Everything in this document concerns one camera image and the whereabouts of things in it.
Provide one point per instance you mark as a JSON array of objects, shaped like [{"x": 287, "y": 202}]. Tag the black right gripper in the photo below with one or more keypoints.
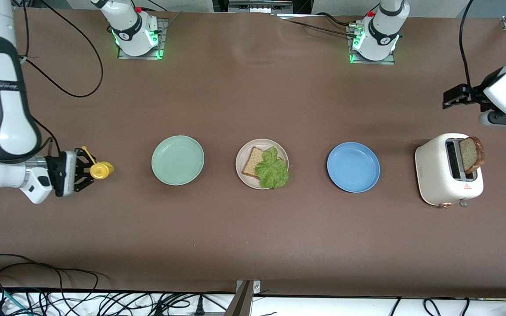
[{"x": 55, "y": 168}]

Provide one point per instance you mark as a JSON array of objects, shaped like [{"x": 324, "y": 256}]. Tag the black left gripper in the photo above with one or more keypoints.
[{"x": 474, "y": 94}]

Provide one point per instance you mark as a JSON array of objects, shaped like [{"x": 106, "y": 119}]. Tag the yellow mustard squeeze bottle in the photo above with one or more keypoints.
[{"x": 101, "y": 171}]

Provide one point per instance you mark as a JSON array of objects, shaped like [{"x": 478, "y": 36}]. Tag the dark crust bread slice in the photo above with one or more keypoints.
[{"x": 470, "y": 156}]

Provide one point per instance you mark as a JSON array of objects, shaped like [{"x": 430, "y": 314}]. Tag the light crust bread slice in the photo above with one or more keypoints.
[{"x": 251, "y": 164}]

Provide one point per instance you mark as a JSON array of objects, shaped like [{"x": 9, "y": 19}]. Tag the green lettuce leaf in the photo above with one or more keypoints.
[{"x": 272, "y": 171}]

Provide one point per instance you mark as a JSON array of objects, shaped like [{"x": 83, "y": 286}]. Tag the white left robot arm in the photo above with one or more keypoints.
[{"x": 382, "y": 26}]

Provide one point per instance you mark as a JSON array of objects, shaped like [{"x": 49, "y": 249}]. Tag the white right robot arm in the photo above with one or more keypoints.
[{"x": 2, "y": 123}]

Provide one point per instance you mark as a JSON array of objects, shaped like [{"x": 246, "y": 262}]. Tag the mint green plate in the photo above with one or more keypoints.
[{"x": 177, "y": 160}]

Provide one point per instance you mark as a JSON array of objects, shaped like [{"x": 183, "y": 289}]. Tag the blue plate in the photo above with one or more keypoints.
[{"x": 353, "y": 166}]

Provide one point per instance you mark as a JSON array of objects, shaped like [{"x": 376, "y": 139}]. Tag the beige plate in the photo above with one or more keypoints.
[{"x": 245, "y": 151}]

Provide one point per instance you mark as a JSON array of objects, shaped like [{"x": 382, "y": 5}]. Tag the white toaster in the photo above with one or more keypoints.
[{"x": 433, "y": 171}]

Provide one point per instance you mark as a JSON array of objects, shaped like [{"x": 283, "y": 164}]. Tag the black power plug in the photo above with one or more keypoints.
[{"x": 200, "y": 307}]

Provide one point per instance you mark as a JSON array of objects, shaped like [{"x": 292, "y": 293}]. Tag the grey metal device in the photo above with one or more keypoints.
[{"x": 259, "y": 6}]

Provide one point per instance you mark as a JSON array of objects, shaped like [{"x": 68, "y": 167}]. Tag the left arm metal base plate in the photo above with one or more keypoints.
[{"x": 389, "y": 62}]

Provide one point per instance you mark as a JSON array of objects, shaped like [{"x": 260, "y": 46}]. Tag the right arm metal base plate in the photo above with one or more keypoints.
[{"x": 164, "y": 35}]

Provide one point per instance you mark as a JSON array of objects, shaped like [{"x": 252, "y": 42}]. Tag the metal table bracket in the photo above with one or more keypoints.
[{"x": 242, "y": 303}]

